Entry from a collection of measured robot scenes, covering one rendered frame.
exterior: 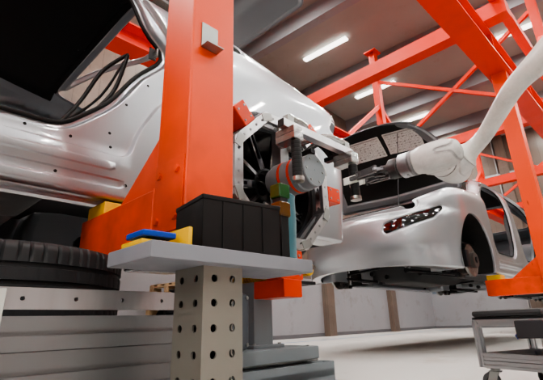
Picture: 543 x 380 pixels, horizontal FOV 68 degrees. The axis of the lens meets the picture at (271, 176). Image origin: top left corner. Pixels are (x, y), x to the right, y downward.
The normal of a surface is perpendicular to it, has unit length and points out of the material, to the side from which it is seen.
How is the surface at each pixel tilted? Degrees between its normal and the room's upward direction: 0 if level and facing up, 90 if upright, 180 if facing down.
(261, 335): 90
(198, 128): 90
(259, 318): 90
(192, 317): 90
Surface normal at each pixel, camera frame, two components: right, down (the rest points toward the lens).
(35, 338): 0.71, -0.26
